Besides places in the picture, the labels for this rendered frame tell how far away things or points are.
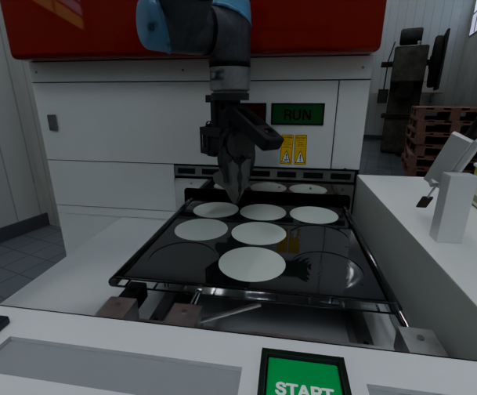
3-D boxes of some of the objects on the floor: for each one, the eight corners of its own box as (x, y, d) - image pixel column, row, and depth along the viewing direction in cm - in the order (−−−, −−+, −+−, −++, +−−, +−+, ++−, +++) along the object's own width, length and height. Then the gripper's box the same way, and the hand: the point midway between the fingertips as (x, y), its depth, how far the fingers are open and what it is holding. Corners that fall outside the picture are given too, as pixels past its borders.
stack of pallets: (488, 185, 413) (509, 108, 381) (405, 177, 453) (417, 107, 422) (464, 165, 537) (478, 106, 505) (399, 161, 577) (409, 105, 545)
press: (434, 157, 603) (464, 13, 523) (370, 154, 642) (389, 19, 563) (421, 148, 721) (444, 29, 641) (368, 146, 760) (384, 34, 681)
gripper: (229, 93, 62) (229, 191, 69) (193, 92, 56) (198, 201, 63) (260, 93, 57) (258, 200, 63) (225, 92, 50) (226, 210, 57)
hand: (237, 197), depth 61 cm, fingers closed
